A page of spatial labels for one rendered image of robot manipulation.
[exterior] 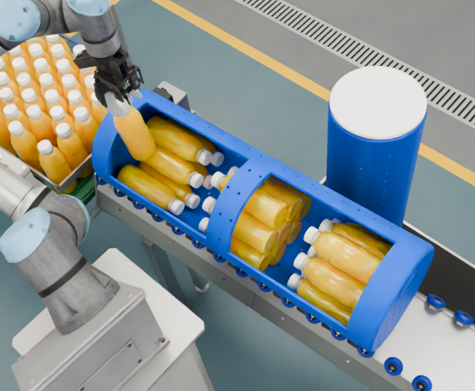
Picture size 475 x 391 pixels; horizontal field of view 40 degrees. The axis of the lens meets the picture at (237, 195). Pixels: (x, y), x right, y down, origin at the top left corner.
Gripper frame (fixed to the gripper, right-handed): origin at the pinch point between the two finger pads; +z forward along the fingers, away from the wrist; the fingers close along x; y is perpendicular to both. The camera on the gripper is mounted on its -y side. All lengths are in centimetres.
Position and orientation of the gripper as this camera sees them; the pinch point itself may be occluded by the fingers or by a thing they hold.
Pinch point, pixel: (120, 105)
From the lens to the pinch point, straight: 161.7
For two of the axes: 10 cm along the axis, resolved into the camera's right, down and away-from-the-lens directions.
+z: 1.0, 5.5, 8.3
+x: 6.1, -6.9, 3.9
